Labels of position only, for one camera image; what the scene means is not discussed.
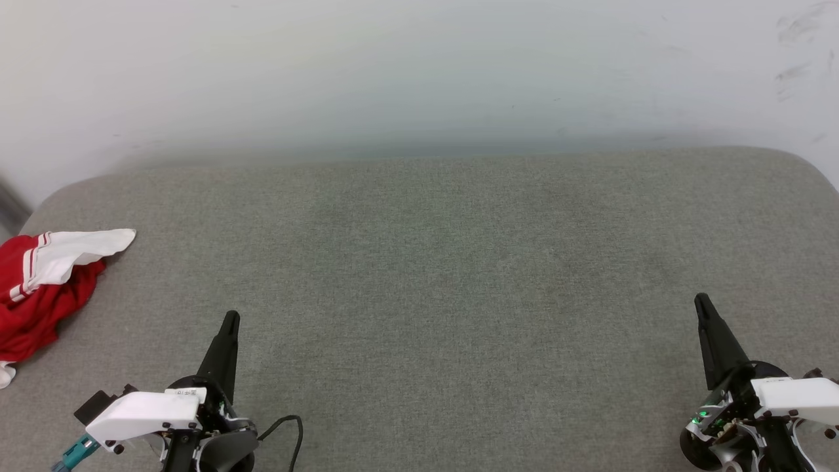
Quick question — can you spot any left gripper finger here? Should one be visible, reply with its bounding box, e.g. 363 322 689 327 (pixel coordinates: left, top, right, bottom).
196 311 241 403

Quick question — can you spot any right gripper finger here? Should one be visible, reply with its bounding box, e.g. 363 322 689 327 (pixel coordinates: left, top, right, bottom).
693 293 751 392

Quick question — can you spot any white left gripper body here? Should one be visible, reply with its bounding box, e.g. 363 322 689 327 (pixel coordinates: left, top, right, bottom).
85 376 260 472

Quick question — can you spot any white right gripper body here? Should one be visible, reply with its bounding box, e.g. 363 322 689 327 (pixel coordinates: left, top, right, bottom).
680 361 839 472

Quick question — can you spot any red and white t-shirt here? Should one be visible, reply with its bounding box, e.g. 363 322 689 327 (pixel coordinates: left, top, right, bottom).
0 228 137 389

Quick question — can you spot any teal plug camera cable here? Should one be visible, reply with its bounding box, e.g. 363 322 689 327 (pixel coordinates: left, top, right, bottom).
51 433 100 472

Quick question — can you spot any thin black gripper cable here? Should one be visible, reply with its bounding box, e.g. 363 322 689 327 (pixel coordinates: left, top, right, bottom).
258 415 304 472

